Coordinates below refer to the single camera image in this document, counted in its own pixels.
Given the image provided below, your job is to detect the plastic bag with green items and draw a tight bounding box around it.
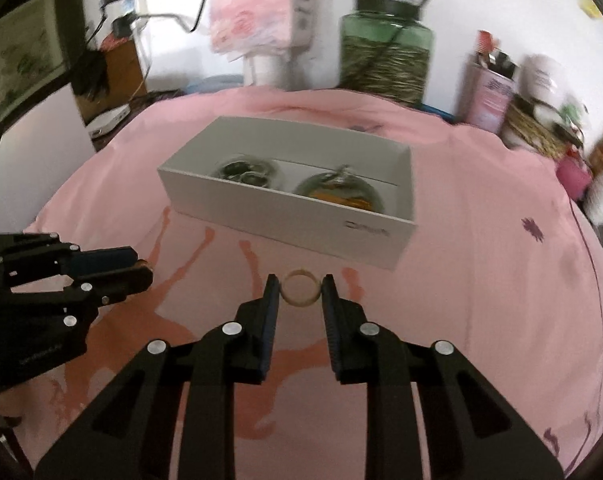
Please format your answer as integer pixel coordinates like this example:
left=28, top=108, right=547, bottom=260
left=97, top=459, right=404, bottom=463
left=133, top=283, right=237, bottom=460
left=559, top=102, right=589, bottom=131

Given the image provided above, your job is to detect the pink floral tissue pack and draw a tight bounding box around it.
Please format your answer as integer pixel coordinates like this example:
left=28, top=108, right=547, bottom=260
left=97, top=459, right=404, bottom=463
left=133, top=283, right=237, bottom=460
left=206, top=0, right=319, bottom=56

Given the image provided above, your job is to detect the framed landscape picture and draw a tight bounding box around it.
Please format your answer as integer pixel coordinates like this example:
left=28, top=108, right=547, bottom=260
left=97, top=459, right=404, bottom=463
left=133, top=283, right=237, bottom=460
left=0, top=0, right=74, bottom=126

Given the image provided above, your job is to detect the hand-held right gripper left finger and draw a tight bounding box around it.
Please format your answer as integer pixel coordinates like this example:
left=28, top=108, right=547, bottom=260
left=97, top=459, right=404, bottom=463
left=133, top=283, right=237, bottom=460
left=34, top=274, right=281, bottom=480

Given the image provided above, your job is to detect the pink plastic cup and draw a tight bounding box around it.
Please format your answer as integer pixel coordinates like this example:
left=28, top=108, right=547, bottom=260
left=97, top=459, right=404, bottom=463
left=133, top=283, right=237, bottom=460
left=555, top=152, right=595, bottom=201

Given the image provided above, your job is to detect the green glass jar of seeds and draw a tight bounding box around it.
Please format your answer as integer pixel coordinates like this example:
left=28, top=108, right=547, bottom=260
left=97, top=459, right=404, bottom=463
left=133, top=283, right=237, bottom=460
left=339, top=0, right=436, bottom=107

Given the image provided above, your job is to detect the white cream jar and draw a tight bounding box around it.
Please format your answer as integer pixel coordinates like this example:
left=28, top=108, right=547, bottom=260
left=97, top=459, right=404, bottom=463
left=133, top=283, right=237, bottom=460
left=524, top=54, right=567, bottom=106

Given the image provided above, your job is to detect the silver bracelet with dark stones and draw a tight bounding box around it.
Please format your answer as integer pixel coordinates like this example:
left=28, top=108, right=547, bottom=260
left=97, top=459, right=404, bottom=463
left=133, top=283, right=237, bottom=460
left=221, top=160, right=269, bottom=187

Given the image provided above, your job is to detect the blue plastic lid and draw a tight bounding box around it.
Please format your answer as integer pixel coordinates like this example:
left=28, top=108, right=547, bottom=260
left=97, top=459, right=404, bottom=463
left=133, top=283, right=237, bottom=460
left=186, top=75, right=244, bottom=95

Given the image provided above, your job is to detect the white cardboard box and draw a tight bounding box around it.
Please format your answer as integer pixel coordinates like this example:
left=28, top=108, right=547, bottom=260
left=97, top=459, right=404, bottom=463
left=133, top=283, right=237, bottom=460
left=156, top=116, right=418, bottom=272

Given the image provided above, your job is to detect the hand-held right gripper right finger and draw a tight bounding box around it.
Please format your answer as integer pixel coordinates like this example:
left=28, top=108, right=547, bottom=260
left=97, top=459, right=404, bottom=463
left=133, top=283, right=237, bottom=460
left=321, top=274, right=565, bottom=480

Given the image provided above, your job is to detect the pink printed cloth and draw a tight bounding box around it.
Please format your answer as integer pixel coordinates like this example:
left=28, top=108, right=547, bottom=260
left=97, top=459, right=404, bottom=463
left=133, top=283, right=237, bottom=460
left=24, top=87, right=603, bottom=480

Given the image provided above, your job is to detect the black cable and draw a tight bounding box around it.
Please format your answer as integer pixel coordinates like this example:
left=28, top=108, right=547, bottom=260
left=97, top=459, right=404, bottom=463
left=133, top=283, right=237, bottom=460
left=354, top=0, right=449, bottom=93

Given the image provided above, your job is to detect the white board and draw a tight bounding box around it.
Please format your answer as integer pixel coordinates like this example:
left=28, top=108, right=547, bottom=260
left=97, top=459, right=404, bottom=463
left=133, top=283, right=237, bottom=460
left=0, top=92, right=97, bottom=233

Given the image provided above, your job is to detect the white cylinder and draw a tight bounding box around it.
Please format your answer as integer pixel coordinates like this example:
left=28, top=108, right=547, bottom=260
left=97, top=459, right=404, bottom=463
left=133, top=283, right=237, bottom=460
left=244, top=50, right=287, bottom=92

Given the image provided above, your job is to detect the tan ring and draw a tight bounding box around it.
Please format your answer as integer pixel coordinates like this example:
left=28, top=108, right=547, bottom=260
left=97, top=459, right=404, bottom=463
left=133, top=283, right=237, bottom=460
left=280, top=269, right=325, bottom=308

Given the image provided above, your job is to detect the white router box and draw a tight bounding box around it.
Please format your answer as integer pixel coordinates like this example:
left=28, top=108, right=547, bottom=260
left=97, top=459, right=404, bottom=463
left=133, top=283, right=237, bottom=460
left=88, top=105, right=130, bottom=138

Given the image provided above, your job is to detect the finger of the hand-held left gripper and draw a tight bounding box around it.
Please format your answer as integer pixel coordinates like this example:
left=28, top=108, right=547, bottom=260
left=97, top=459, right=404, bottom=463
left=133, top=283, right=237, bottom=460
left=64, top=245, right=138, bottom=278
left=82, top=259, right=154, bottom=307

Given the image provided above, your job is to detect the yellow and black round tin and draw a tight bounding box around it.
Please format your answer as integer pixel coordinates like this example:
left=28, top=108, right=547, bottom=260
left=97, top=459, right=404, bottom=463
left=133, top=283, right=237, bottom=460
left=499, top=95, right=569, bottom=158

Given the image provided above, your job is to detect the pink can pen holder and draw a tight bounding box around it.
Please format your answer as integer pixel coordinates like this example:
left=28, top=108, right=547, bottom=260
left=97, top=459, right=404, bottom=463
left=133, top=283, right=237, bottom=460
left=456, top=62, right=519, bottom=133

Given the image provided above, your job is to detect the green jade bangle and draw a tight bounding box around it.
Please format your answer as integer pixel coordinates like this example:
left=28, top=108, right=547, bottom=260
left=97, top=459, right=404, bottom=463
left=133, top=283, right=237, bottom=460
left=292, top=170, right=386, bottom=213

